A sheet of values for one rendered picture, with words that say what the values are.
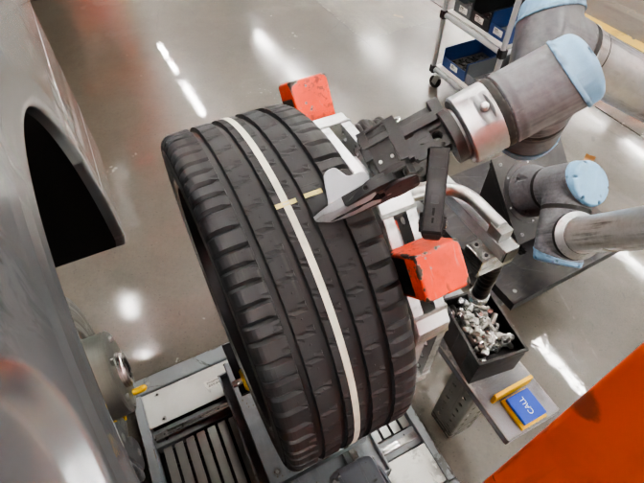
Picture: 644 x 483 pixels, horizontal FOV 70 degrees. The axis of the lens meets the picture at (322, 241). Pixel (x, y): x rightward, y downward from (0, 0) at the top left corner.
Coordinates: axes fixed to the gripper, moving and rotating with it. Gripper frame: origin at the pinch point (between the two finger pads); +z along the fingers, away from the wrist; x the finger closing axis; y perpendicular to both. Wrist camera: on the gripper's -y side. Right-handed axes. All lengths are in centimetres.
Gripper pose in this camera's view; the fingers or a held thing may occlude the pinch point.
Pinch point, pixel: (325, 219)
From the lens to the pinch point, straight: 62.2
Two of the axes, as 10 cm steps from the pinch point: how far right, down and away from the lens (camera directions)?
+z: -8.7, 4.5, 2.0
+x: -2.7, -1.0, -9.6
